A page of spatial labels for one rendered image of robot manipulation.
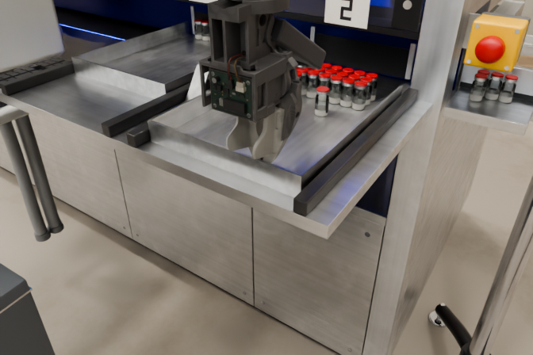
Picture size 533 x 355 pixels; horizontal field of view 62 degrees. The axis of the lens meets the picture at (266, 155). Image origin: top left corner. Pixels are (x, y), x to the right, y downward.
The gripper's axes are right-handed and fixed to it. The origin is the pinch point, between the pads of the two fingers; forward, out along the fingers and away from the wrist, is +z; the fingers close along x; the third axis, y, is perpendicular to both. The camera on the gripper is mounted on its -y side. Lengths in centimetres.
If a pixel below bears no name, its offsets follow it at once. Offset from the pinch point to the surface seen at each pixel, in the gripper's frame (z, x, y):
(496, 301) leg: 55, 32, -50
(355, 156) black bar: 2.2, 8.2, -9.4
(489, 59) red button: -6.6, 18.5, -32.6
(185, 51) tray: 4, -44, -33
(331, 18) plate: -8.1, -9.8, -36.0
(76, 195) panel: 75, -115, -36
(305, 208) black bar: 2.3, 8.0, 3.9
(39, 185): 53, -100, -17
